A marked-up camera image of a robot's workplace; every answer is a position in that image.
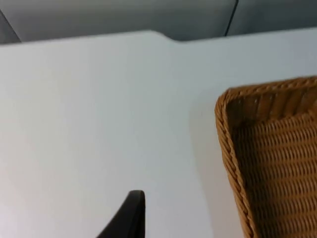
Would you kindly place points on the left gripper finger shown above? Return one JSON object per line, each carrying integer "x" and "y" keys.
{"x": 128, "y": 218}

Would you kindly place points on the pale brown wicker basket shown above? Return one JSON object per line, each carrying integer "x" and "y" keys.
{"x": 277, "y": 158}

